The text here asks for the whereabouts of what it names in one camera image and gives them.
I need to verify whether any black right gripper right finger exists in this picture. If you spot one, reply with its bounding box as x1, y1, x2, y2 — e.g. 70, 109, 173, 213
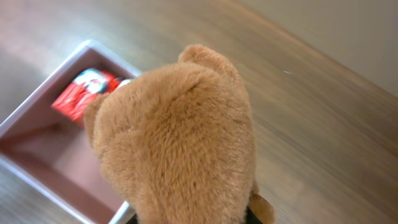
245, 206, 263, 224

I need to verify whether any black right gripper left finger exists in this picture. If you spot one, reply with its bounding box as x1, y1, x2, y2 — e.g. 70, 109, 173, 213
126, 214, 137, 224

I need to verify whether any brown plush toy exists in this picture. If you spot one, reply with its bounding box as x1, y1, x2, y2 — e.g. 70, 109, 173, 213
84, 45, 275, 224

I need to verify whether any red toy fire truck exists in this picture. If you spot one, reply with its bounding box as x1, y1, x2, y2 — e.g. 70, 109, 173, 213
51, 68, 124, 125

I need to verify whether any white cardboard box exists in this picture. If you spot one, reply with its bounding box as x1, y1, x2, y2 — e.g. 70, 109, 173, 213
1, 40, 140, 223

